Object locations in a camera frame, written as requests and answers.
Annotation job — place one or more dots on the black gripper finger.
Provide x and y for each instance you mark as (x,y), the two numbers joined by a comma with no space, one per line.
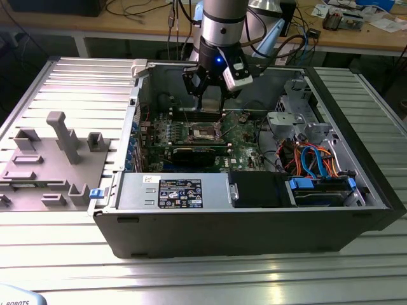
(227,93)
(192,82)

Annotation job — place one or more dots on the silver CPU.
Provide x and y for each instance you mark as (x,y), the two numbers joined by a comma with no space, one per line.
(210,110)

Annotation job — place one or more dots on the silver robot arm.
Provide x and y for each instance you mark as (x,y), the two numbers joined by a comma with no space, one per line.
(222,22)

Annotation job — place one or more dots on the CPU socket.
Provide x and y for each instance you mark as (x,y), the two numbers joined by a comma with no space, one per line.
(202,133)

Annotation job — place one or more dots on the green motherboard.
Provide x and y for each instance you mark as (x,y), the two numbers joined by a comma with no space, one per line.
(241,143)

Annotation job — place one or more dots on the grey metal cage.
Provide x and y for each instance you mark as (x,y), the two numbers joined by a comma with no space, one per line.
(281,122)

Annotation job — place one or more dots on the white tag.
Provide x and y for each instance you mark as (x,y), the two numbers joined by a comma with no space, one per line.
(282,56)

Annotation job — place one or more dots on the perforated metal disk cage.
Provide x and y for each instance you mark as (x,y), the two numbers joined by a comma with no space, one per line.
(297,92)

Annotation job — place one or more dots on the black graphics card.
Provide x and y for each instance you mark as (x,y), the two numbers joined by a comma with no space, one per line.
(194,157)

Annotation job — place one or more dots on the tall black device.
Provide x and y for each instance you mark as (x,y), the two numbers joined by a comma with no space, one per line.
(290,19)

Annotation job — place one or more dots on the small black adapter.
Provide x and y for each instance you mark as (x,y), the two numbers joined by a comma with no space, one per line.
(313,33)

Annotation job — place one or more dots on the hard disk in blue carrier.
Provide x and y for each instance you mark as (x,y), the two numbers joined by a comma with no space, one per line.
(300,183)

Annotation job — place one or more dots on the white printed card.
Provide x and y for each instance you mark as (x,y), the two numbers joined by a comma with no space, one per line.
(319,11)

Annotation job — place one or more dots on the grey power supply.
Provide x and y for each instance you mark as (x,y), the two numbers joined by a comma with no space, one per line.
(133,190)

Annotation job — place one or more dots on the copper heat sink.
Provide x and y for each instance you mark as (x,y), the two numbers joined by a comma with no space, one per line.
(332,20)

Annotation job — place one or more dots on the black open PC case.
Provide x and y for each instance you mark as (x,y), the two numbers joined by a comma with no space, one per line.
(222,232)

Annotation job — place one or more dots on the grey metal part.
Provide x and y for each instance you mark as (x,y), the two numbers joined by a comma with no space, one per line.
(352,22)

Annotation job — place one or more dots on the blue case latch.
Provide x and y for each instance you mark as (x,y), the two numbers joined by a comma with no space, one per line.
(97,194)

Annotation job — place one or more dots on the wooden desk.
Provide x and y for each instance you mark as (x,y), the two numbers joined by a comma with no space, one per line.
(47,23)

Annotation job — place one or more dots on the black box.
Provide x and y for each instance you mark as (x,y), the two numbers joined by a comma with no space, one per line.
(54,8)

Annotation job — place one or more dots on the blue box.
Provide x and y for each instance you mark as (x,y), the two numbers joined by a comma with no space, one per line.
(375,4)

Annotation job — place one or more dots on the grey parts rack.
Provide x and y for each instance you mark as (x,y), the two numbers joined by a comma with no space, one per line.
(47,178)

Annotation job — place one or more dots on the white papers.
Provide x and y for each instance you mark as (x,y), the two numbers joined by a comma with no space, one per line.
(386,24)

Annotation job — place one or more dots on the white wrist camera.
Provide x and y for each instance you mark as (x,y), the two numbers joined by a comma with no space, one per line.
(238,74)

